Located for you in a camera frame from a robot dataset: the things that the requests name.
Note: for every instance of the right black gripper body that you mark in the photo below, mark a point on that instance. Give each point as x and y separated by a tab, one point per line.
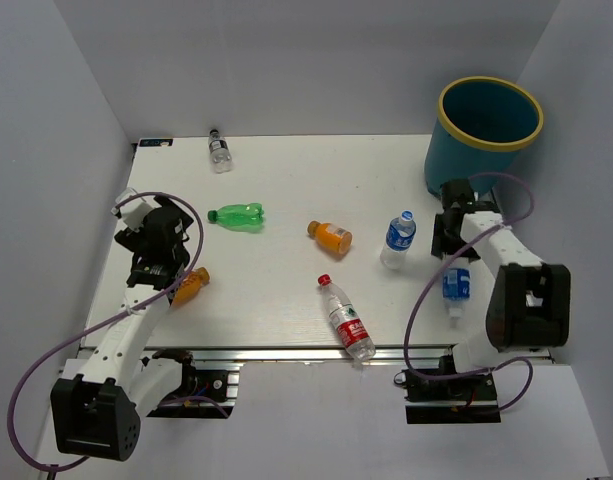
443	240

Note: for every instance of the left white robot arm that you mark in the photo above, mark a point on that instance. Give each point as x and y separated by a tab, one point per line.
98	412

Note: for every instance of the orange juice bottle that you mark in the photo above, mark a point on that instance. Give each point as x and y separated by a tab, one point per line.
191	286
330	237

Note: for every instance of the red label water bottle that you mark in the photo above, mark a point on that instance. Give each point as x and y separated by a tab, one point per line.
345	320

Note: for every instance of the blue label sticker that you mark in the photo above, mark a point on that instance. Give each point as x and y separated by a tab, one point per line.
155	142

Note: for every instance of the clear bottle with black label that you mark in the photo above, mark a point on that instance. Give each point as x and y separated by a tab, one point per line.
220	156

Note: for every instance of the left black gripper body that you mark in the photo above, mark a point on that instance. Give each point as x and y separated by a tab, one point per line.
135	242

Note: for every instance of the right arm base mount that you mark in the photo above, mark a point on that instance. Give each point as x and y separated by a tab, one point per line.
467	400

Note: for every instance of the teal bin with yellow rim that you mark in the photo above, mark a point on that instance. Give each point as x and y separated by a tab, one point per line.
483	124

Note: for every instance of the green plastic bottle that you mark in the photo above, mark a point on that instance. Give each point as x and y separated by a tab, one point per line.
239	217

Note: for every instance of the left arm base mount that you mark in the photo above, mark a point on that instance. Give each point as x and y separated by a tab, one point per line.
208	388

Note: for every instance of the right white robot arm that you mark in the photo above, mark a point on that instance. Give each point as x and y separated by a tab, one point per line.
529	307

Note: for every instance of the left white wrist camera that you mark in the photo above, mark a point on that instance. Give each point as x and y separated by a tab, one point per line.
133	213

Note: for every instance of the blue label water bottle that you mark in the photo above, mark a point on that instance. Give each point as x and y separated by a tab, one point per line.
399	237
456	288

